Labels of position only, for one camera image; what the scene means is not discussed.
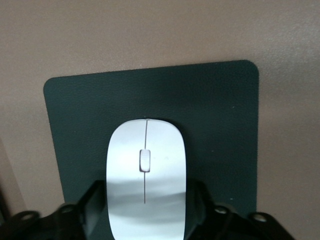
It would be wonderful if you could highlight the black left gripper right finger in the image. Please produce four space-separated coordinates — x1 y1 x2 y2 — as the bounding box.
180 180 214 240

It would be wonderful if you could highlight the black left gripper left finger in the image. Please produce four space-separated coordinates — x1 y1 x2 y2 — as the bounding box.
79 179 114 240

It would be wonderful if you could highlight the white computer mouse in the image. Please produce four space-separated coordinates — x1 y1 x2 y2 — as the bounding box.
104 117 188 240

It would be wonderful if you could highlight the black mouse pad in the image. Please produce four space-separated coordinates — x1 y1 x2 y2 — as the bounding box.
43 59 260 219

